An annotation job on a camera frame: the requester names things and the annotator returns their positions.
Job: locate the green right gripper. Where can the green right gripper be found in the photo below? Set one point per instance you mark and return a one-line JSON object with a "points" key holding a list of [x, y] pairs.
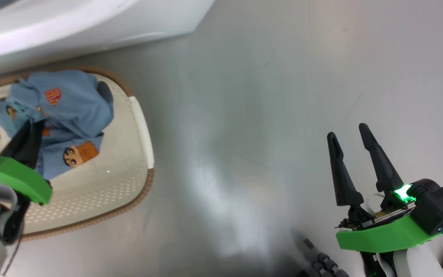
{"points": [[383, 236]]}

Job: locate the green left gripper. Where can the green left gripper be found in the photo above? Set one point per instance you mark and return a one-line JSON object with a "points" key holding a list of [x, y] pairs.
{"points": [[14, 175]]}

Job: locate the dark ribbed robot base part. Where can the dark ribbed robot base part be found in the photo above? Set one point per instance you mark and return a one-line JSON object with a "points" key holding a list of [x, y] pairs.
{"points": [[325, 265]]}

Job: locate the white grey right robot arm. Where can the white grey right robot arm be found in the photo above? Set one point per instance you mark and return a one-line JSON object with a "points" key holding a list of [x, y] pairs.
{"points": [[413, 263]]}

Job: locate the white front-load washing machine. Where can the white front-load washing machine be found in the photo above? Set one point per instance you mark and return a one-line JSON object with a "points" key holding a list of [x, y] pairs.
{"points": [[90, 23]]}

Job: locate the white laundry basket brown rim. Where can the white laundry basket brown rim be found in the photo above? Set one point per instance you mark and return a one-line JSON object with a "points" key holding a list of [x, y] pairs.
{"points": [[102, 184]]}

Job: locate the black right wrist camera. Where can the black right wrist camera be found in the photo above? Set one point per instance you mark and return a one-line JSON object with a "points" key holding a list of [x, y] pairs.
{"points": [[440, 207]]}

